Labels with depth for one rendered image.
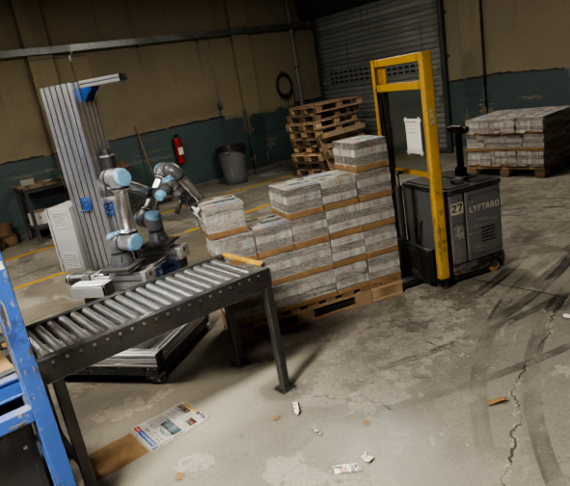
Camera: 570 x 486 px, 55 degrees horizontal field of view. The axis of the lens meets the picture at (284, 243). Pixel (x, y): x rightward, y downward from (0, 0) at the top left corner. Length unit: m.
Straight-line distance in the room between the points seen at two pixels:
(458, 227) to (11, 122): 7.57
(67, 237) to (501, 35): 8.03
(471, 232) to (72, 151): 3.08
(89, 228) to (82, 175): 0.37
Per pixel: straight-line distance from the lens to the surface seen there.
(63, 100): 3.97
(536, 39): 10.04
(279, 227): 4.02
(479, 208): 4.71
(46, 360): 2.76
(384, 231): 4.42
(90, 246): 4.13
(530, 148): 8.21
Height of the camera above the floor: 1.81
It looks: 16 degrees down
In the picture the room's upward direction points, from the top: 10 degrees counter-clockwise
